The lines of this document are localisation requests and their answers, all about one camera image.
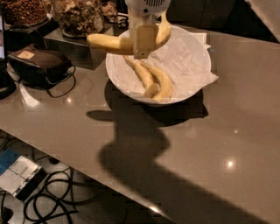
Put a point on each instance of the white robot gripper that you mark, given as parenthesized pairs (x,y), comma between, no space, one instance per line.
(148,7)

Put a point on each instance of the large top yellow banana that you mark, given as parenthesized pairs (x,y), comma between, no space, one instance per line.
(123,45)

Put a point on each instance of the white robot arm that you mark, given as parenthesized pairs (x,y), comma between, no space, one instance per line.
(226,15)

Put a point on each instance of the white paper bowl liner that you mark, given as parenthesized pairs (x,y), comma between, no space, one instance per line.
(186,61)

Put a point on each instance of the white round bowl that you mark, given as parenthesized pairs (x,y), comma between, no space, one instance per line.
(116,70)

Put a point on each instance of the left lower yellow banana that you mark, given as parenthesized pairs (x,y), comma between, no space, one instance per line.
(150,86)

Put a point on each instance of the right lower yellow banana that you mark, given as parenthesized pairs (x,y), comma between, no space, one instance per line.
(163,80)

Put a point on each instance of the small back snack jar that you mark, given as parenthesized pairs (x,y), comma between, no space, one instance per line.
(109,8)

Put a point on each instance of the dark metal jar stand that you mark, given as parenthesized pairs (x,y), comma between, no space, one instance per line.
(76,49)

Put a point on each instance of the glass jar of granola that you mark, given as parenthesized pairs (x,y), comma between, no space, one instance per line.
(78,18)

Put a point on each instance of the dark left jar stand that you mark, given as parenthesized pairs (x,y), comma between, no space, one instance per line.
(21,36)

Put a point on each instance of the blue object on floor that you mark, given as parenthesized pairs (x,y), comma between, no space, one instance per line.
(7,159)

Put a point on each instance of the white box on floor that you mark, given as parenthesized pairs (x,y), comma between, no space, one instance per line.
(22,178)

